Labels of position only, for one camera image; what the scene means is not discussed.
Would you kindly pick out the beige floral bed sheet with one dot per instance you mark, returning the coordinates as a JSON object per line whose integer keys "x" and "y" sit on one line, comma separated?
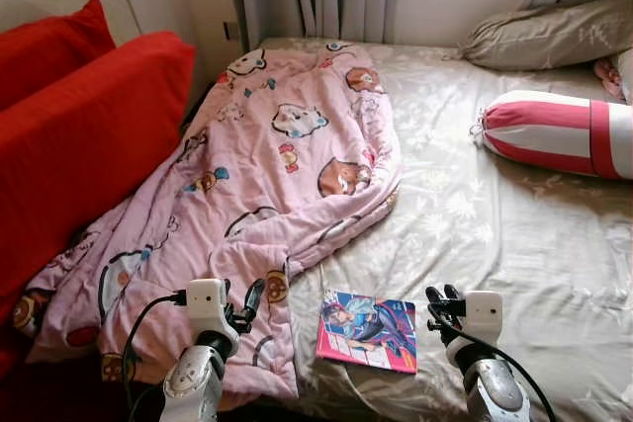
{"x": 475, "y": 244}

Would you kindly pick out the small pink patterned pillow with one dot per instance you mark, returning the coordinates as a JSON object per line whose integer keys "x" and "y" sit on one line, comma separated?
{"x": 606, "y": 78}

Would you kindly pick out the red white striped bolster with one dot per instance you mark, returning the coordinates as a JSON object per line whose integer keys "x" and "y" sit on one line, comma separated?
{"x": 544, "y": 130}

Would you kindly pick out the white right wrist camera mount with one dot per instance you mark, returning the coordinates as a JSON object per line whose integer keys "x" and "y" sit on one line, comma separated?
{"x": 484, "y": 313}

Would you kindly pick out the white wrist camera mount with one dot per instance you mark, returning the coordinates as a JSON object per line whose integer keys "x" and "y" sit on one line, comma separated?
{"x": 484, "y": 313}
{"x": 206, "y": 303}

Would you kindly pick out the beige floral pillow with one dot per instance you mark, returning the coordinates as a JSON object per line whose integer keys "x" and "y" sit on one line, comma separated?
{"x": 554, "y": 39}

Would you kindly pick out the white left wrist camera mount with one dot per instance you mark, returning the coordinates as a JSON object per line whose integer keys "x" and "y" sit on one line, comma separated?
{"x": 206, "y": 303}

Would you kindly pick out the large red cushion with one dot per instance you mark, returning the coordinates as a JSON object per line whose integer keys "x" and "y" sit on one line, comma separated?
{"x": 89, "y": 135}

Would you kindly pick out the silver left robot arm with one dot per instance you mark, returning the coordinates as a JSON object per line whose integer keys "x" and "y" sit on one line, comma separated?
{"x": 193, "y": 387}

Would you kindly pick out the small red cushion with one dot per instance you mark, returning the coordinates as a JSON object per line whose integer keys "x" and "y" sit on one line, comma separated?
{"x": 49, "y": 46}

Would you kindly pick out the pink cartoon print blanket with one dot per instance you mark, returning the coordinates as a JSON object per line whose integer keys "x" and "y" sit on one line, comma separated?
{"x": 267, "y": 185}

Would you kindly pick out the dark wall socket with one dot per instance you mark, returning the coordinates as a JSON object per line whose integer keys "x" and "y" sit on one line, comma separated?
{"x": 232, "y": 32}

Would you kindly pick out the colourful comic book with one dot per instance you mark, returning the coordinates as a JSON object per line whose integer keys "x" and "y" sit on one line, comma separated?
{"x": 368, "y": 333}

